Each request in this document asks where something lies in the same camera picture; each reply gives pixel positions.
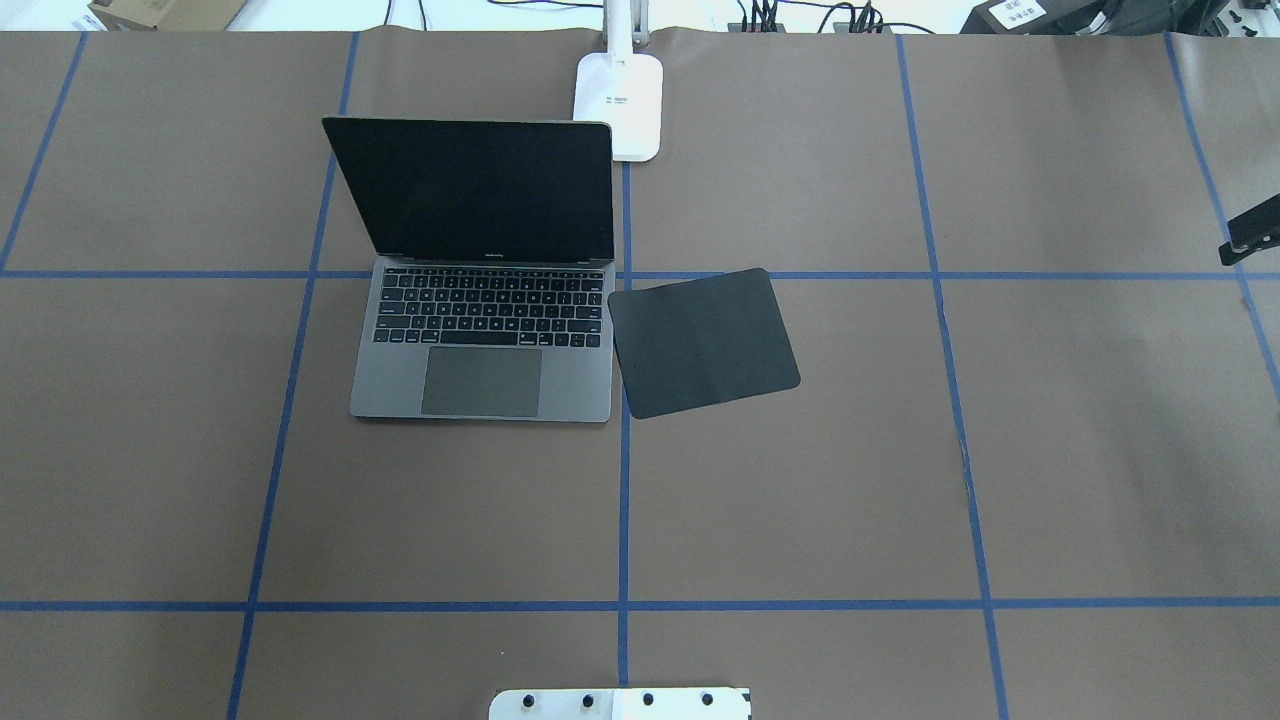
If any silver laptop black keyboard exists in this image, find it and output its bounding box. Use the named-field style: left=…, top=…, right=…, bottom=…
left=323, top=117, right=616, bottom=423

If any white desk lamp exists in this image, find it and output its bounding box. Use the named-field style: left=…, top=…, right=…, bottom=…
left=572, top=1, right=664, bottom=163

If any cardboard box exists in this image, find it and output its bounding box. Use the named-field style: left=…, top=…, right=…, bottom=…
left=88, top=0, right=247, bottom=32

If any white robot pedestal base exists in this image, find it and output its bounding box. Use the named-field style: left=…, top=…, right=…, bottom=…
left=486, top=685, right=753, bottom=719

